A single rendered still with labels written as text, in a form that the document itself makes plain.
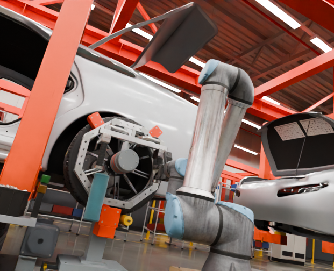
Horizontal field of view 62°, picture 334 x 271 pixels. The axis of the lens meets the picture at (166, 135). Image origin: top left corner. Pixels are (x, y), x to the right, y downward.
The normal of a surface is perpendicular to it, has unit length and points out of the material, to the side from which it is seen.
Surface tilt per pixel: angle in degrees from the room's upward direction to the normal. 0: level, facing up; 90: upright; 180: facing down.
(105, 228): 90
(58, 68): 90
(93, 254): 90
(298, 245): 90
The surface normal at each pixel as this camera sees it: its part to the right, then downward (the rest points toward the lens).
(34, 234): 0.41, -0.20
